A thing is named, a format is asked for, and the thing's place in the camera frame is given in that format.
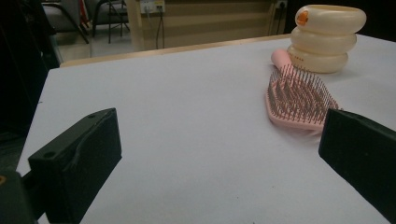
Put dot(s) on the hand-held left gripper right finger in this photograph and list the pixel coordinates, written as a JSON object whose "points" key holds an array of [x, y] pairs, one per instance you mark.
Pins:
{"points": [[364, 155]]}

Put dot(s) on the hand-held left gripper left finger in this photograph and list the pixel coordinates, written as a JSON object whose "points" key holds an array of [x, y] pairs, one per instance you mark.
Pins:
{"points": [[77, 161]]}

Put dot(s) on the pink hairbrush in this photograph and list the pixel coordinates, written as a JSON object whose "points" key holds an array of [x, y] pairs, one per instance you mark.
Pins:
{"points": [[295, 93]]}

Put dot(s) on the cream ringed cup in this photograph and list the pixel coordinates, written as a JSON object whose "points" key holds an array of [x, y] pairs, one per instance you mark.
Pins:
{"points": [[323, 37]]}

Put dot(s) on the white board sheet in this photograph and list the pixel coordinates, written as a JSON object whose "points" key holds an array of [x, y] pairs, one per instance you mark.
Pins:
{"points": [[193, 124]]}

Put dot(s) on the grey chair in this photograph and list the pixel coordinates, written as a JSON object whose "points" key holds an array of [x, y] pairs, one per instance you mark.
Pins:
{"points": [[62, 15]]}

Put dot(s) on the black frame chair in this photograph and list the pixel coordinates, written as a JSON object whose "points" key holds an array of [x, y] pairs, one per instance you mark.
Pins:
{"points": [[109, 15]]}

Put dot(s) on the white wall socket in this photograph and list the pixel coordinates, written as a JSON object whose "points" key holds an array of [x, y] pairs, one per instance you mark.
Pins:
{"points": [[152, 5]]}

